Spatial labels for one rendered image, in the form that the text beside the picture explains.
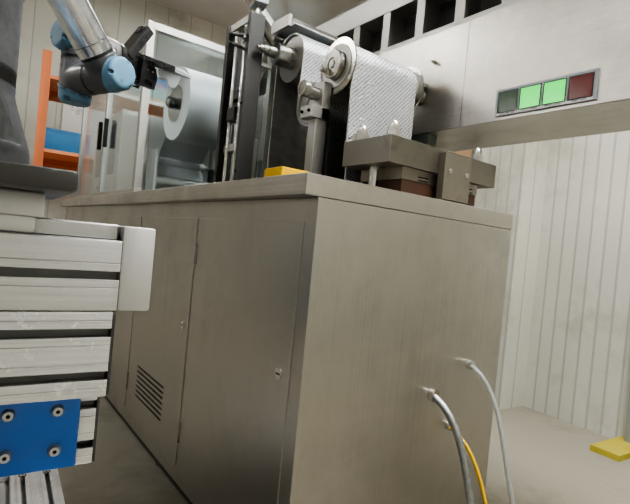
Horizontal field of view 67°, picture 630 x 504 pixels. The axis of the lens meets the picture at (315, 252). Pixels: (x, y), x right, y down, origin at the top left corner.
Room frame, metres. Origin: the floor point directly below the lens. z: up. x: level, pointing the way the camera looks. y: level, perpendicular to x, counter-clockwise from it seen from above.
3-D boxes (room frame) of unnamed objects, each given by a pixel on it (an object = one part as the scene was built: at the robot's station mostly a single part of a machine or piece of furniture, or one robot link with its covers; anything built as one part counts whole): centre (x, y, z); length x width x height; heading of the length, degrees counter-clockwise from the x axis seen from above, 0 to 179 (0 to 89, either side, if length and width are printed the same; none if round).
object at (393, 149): (1.23, -0.25, 1.00); 0.40 x 0.16 x 0.06; 127
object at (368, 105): (1.30, -0.15, 1.11); 0.23 x 0.01 x 0.18; 127
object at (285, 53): (1.46, 0.15, 1.33); 0.06 x 0.06 x 0.06; 37
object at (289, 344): (2.06, 0.51, 0.43); 2.52 x 0.64 x 0.86; 37
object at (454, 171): (1.17, -0.32, 0.96); 0.10 x 0.03 x 0.11; 127
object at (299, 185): (2.05, 0.52, 0.88); 2.52 x 0.66 x 0.04; 37
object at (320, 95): (1.28, 0.04, 1.05); 0.06 x 0.05 x 0.31; 127
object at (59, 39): (1.18, 0.62, 1.21); 0.11 x 0.08 x 0.09; 149
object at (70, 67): (1.17, 0.61, 1.12); 0.11 x 0.08 x 0.11; 59
